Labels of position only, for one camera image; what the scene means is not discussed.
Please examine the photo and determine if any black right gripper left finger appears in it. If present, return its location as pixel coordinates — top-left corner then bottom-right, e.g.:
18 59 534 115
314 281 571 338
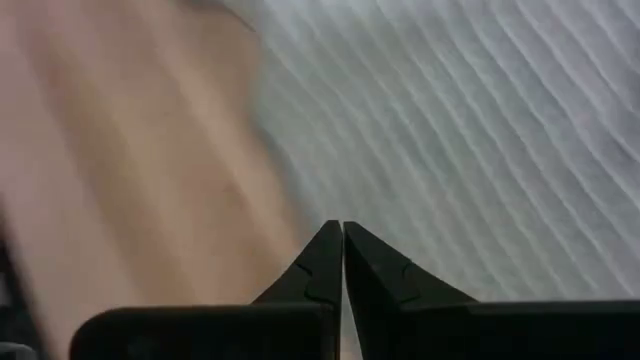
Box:
69 220 345 360

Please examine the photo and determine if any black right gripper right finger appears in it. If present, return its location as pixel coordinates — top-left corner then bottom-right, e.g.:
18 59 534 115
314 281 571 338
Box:
343 221 640 360

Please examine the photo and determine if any grey microfiber towel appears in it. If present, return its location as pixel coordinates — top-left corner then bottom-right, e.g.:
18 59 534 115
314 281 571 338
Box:
219 0 640 304

